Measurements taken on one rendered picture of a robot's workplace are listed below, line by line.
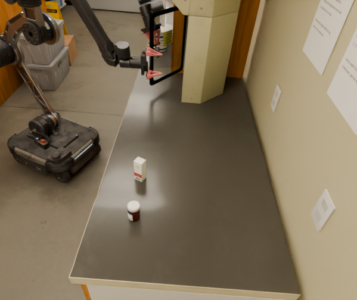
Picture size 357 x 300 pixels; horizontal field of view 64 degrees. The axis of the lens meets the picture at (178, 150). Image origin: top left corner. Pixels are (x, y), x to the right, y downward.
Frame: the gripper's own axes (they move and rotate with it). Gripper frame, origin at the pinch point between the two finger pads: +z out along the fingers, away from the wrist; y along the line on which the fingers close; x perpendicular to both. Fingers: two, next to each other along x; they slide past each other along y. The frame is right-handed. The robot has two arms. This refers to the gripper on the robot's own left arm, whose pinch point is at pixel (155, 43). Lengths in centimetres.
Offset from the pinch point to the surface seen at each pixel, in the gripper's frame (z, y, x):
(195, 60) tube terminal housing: 12.8, -25.0, 1.1
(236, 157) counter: 55, -53, 24
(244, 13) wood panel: 0, -32, -45
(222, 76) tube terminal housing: 28.1, -25.8, -18.3
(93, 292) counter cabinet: 60, -43, 103
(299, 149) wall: 45, -84, 30
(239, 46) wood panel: 18, -25, -46
